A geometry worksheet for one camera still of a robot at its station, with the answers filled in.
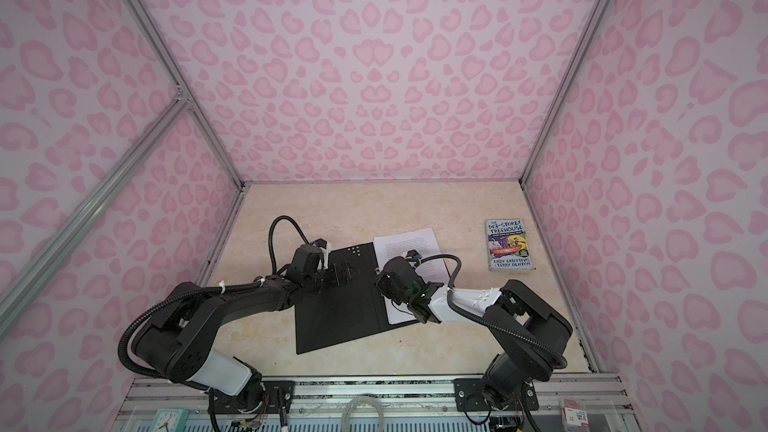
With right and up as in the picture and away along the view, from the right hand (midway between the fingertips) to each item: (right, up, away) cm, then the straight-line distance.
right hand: (372, 276), depth 86 cm
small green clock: (-46, -29, -17) cm, 57 cm away
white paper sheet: (+17, +5, -6) cm, 18 cm away
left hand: (-7, 0, +5) cm, 8 cm away
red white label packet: (+48, -29, -17) cm, 58 cm away
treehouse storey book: (+44, +7, +12) cm, 46 cm away
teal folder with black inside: (-11, -13, +3) cm, 17 cm away
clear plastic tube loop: (-5, -29, -13) cm, 32 cm away
